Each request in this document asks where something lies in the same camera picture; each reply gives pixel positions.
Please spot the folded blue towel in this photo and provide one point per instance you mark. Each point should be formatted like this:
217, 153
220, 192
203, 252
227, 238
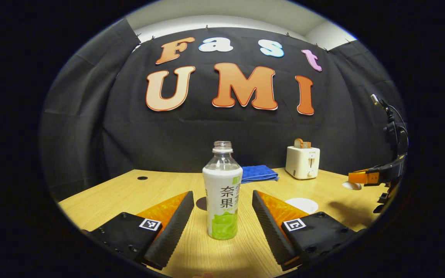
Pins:
259, 173

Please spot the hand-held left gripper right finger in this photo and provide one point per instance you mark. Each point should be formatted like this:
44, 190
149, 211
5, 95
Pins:
270, 227

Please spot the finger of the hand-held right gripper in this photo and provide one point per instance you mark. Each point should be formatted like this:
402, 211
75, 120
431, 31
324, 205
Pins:
365, 177

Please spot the dark round coaster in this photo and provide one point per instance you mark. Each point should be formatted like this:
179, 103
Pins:
200, 204

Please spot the white toaster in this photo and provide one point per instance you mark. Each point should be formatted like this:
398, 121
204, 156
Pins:
301, 162

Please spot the brown toast slice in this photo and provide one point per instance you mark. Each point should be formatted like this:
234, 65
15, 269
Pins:
298, 143
307, 145

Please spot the clear water bottle white label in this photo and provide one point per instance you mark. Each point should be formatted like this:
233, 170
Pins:
222, 193

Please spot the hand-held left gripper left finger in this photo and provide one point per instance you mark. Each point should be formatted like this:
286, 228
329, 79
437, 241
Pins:
176, 227

